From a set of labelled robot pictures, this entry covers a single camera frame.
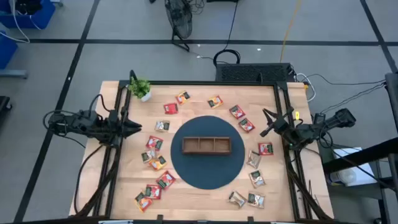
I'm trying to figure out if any wooden three-compartment tray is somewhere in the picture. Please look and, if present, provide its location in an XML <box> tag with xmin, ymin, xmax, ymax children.
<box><xmin>182</xmin><ymin>136</ymin><xmax>233</xmax><ymax>156</ymax></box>

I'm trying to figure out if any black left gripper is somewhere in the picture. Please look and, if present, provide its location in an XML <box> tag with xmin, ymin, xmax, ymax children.
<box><xmin>105</xmin><ymin>116</ymin><xmax>143</xmax><ymax>147</ymax></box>

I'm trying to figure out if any black floor fan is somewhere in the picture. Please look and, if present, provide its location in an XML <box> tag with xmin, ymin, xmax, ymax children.
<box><xmin>164</xmin><ymin>0</ymin><xmax>193</xmax><ymax>52</ymax></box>

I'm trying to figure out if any yellow hanging cable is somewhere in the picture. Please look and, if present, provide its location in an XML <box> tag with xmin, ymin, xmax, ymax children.
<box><xmin>279</xmin><ymin>0</ymin><xmax>302</xmax><ymax>63</ymax></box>

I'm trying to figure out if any red strawberry tea packet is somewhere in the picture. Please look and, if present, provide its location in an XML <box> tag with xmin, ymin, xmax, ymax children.
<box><xmin>229</xmin><ymin>105</ymin><xmax>246</xmax><ymax>119</ymax></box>
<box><xmin>238</xmin><ymin>118</ymin><xmax>256</xmax><ymax>133</ymax></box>
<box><xmin>155</xmin><ymin>170</ymin><xmax>177</xmax><ymax>190</ymax></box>
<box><xmin>257</xmin><ymin>142</ymin><xmax>274</xmax><ymax>156</ymax></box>
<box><xmin>163</xmin><ymin>102</ymin><xmax>179</xmax><ymax>115</ymax></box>
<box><xmin>145</xmin><ymin>135</ymin><xmax>164</xmax><ymax>151</ymax></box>
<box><xmin>144</xmin><ymin>184</ymin><xmax>162</xmax><ymax>200</ymax></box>

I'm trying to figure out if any black metal rack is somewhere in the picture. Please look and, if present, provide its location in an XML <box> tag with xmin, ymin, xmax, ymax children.
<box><xmin>322</xmin><ymin>72</ymin><xmax>398</xmax><ymax>224</ymax></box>

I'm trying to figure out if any white box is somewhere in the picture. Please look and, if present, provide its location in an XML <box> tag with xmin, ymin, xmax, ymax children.
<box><xmin>328</xmin><ymin>147</ymin><xmax>377</xmax><ymax>187</ymax></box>

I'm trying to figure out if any white cable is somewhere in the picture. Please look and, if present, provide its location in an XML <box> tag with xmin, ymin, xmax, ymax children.
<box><xmin>295</xmin><ymin>73</ymin><xmax>317</xmax><ymax>103</ymax></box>

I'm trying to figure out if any black mesh computer case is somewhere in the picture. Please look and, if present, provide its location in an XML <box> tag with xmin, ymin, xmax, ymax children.
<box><xmin>215</xmin><ymin>62</ymin><xmax>295</xmax><ymax>83</ymax></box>

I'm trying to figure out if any green plant in white pot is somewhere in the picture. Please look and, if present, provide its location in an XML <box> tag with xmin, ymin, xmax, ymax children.
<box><xmin>127</xmin><ymin>77</ymin><xmax>152</xmax><ymax>103</ymax></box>

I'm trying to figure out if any black device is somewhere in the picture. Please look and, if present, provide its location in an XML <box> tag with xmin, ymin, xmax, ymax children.
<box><xmin>14</xmin><ymin>0</ymin><xmax>43</xmax><ymax>16</ymax></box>

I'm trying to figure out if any black coiled cable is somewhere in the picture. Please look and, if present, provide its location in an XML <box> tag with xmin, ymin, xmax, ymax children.
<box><xmin>213</xmin><ymin>0</ymin><xmax>242</xmax><ymax>67</ymax></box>

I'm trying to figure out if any round dark blue placemat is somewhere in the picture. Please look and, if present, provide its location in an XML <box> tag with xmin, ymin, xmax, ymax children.
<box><xmin>170</xmin><ymin>115</ymin><xmax>246</xmax><ymax>190</ymax></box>

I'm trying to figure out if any blue plastic bin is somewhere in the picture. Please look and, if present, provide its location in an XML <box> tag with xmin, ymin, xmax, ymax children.
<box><xmin>0</xmin><ymin>30</ymin><xmax>19</xmax><ymax>70</ymax></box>
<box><xmin>0</xmin><ymin>0</ymin><xmax>56</xmax><ymax>29</ymax></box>

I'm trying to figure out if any grey metal base bar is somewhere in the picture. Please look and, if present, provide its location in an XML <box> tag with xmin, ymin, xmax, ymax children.
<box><xmin>0</xmin><ymin>68</ymin><xmax>28</xmax><ymax>79</ymax></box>

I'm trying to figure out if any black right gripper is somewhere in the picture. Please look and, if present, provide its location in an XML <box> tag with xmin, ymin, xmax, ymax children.
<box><xmin>260</xmin><ymin>107</ymin><xmax>295</xmax><ymax>138</ymax></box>

